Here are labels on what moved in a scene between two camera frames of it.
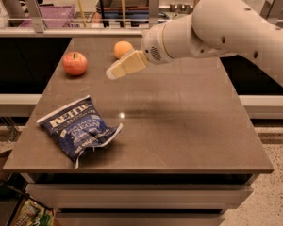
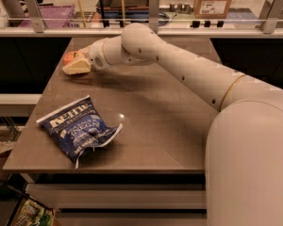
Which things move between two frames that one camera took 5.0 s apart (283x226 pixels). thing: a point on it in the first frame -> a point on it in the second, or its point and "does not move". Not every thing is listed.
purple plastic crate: (54, 16) does not move
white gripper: (151, 46) -> (95, 56)
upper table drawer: (135, 196) does not move
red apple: (74, 63) does not move
